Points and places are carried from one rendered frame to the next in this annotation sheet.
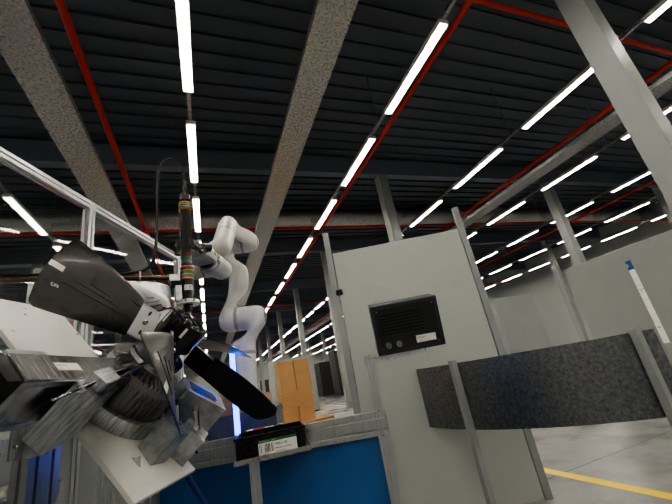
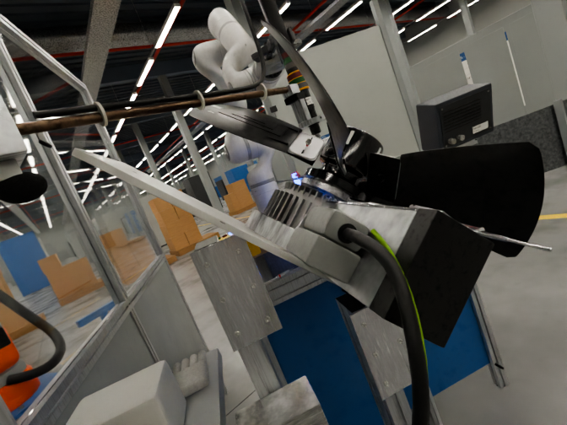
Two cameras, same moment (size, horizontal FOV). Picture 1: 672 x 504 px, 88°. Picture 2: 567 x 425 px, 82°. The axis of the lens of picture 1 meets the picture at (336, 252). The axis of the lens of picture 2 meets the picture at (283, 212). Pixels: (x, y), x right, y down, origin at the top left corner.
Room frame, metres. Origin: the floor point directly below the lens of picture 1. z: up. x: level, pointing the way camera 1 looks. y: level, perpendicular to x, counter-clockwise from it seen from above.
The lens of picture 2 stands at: (0.31, 0.81, 1.24)
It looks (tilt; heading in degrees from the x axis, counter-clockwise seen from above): 8 degrees down; 348
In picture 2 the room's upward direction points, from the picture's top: 22 degrees counter-clockwise
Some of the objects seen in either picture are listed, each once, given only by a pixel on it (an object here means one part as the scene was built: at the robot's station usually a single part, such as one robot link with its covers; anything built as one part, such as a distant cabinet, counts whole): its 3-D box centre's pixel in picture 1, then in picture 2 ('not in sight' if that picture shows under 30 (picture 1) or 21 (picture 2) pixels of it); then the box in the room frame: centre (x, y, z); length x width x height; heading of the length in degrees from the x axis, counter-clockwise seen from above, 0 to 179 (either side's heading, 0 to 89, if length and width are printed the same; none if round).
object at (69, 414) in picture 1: (73, 411); not in sight; (0.73, 0.57, 1.03); 0.15 x 0.10 x 0.14; 88
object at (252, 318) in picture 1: (248, 329); (260, 156); (1.75, 0.50, 1.30); 0.19 x 0.12 x 0.24; 95
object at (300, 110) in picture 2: (184, 290); (304, 105); (1.06, 0.50, 1.35); 0.09 x 0.07 x 0.10; 123
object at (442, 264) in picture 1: (421, 347); (356, 151); (2.84, -0.52, 1.10); 1.21 x 0.05 x 2.20; 88
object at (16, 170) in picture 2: not in sight; (19, 182); (0.75, 0.99, 1.33); 0.05 x 0.04 x 0.05; 123
